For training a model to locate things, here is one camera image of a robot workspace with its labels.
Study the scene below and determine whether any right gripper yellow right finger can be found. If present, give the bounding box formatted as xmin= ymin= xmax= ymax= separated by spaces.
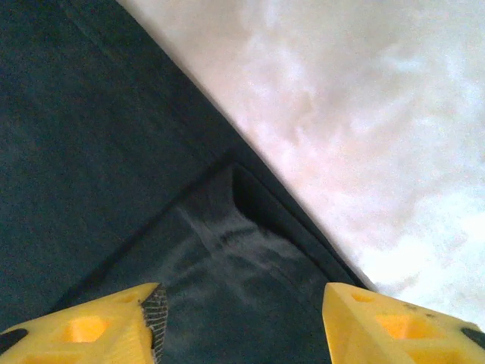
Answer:
xmin=321 ymin=282 xmax=485 ymax=364

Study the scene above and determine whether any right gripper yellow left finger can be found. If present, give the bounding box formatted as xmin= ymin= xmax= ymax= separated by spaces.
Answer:
xmin=0 ymin=282 xmax=170 ymax=364

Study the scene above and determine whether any black t-shirt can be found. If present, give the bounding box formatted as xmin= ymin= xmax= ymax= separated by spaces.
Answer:
xmin=0 ymin=0 xmax=377 ymax=364

